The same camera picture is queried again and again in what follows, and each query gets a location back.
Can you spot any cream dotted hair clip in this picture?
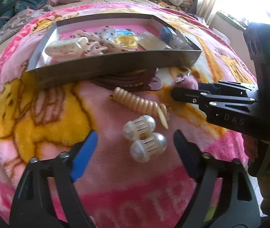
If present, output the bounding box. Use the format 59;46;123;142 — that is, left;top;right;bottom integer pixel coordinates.
45;37;89;57

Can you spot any dotted fabric bow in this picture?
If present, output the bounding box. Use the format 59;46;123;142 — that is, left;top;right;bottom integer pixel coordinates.
83;26;117;55

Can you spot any cream curtain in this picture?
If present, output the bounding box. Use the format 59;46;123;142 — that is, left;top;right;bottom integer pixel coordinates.
197;0;221;25

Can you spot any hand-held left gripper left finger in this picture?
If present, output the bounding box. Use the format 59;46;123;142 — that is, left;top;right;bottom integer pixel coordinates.
9;130;99;228

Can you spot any brown claw hair clip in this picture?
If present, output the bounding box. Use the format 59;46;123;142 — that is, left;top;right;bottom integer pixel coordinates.
91;68;163;93

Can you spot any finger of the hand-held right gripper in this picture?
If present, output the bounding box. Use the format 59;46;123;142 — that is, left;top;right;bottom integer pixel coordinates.
197;81;259;100
171;87;270;141

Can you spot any grey cardboard box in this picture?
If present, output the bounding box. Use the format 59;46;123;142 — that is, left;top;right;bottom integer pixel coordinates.
26;13;202;89

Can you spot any lilac bed sheet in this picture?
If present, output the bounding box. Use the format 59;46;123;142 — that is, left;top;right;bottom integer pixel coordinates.
0;5;55;55

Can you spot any cream leaf-shaped hairpin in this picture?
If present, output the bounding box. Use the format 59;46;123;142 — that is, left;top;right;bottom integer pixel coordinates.
157;107;169;129

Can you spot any pearl hair clip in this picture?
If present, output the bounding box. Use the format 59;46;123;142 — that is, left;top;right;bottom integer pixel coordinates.
129;132;167;163
123;115;156;141

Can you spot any small blue box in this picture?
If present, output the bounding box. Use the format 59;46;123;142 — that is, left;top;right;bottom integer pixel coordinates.
160;26;176;42

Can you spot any yellow ring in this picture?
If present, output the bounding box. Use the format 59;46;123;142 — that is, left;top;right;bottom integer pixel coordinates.
111;34;140;51

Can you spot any small clear plastic packet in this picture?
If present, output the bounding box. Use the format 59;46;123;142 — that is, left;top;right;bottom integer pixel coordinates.
173;36;190;51

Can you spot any cream spiral hair tie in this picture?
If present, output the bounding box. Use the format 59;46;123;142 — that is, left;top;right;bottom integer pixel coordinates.
110;87;171;119

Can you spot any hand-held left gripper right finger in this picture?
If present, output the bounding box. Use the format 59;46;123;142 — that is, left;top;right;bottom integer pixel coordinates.
174;129;261;228

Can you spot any clear packet with earrings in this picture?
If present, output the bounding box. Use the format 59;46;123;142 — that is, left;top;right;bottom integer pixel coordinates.
138;32;171;51

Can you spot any dark floral quilt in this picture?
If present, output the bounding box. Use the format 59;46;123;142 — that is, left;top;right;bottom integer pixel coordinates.
0;0;55;37

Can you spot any pink fluffy hair clip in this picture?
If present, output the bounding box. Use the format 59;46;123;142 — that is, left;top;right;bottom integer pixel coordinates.
175;74;198;89

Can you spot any pink printed blanket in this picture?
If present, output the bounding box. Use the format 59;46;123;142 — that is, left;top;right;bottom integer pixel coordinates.
0;3;259;226

